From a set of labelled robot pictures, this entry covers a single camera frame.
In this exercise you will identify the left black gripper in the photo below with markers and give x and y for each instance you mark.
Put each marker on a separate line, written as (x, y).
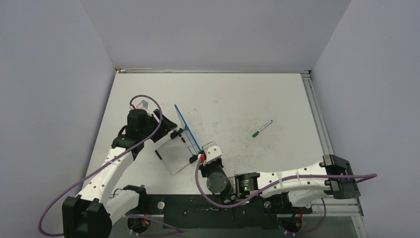
(165, 126)

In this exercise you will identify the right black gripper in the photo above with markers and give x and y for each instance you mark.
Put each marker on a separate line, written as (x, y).
(203, 167)

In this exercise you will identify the blue framed whiteboard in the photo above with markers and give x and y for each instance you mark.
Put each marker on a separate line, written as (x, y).
(181, 148)

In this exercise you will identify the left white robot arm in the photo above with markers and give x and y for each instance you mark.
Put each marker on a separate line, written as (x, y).
(92, 213)

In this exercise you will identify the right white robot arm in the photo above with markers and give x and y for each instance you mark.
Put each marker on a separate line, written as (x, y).
(333, 176)

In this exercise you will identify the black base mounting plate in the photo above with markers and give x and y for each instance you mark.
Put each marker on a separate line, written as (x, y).
(194, 212)

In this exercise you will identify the green capped marker pen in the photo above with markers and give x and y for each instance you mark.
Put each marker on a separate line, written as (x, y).
(256, 133)

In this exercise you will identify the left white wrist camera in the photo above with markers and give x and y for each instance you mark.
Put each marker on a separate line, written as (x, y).
(142, 105)

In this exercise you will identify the aluminium frame rail back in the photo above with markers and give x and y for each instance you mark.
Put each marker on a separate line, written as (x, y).
(150, 70)

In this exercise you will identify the aluminium frame rail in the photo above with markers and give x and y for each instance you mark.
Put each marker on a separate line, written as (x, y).
(150, 70)
(317, 115)

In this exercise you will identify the aluminium frame rail right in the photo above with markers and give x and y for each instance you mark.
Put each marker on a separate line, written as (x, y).
(317, 115)

